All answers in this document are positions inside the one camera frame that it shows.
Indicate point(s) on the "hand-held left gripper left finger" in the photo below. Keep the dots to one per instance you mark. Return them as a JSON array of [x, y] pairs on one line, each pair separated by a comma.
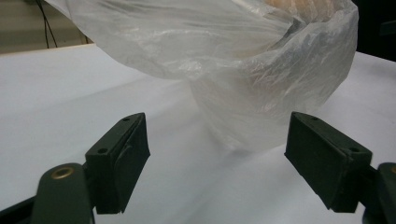
[[120, 168]]

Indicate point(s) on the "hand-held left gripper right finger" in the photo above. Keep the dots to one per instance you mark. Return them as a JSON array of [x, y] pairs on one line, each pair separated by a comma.
[[323, 161]]

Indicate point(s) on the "white translucent plastic bag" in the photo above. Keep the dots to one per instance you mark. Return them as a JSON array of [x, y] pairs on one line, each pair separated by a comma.
[[236, 71]]

